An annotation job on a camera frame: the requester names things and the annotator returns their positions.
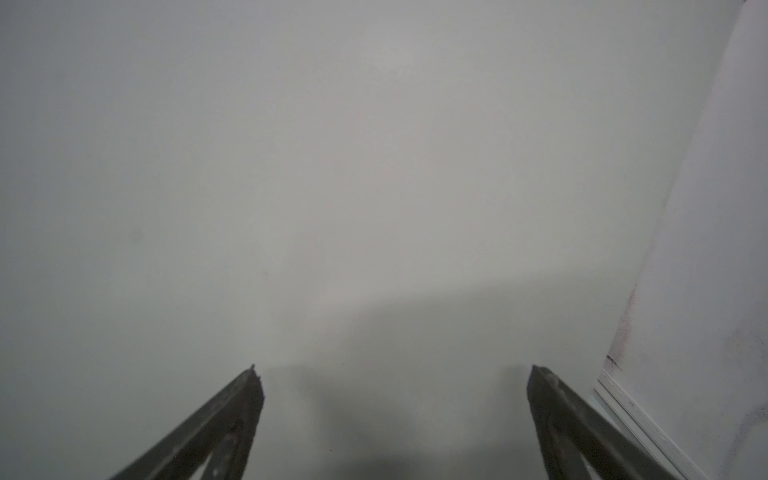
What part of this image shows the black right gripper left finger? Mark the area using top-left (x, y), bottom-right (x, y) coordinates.
top-left (114, 366), bottom-right (265, 480)

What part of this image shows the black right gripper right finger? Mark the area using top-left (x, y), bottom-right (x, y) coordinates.
top-left (526, 365), bottom-right (675, 480)

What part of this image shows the grey metal cabinet box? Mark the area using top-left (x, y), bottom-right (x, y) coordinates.
top-left (599, 1), bottom-right (767, 479)

